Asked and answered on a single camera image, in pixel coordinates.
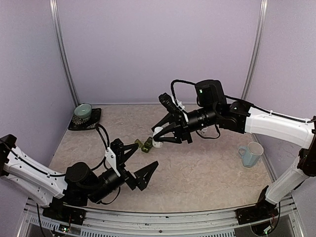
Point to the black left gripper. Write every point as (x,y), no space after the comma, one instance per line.
(139,181)

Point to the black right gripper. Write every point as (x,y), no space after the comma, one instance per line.
(179,126)

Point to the green pill organizer box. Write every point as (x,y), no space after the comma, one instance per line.
(146,146)

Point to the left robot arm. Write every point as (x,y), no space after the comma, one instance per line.
(79,184)

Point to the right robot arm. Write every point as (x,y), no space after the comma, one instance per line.
(242,117)

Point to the black patterned tray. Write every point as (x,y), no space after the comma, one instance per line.
(83,124)

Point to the light green ceramic bowl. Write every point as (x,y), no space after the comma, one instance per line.
(83,111)

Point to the light blue mug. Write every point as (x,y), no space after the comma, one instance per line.
(250,154)

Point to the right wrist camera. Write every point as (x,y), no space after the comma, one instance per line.
(168,102)

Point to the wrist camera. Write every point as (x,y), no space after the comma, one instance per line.
(115,156)
(168,102)

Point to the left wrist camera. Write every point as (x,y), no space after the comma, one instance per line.
(115,156)

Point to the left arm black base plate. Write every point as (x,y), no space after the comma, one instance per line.
(66,214)

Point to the right aluminium corner post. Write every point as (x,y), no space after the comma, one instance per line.
(256,48)

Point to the aluminium front rail frame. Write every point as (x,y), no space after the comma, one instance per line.
(108,223)

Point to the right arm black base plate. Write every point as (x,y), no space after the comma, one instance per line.
(253,214)

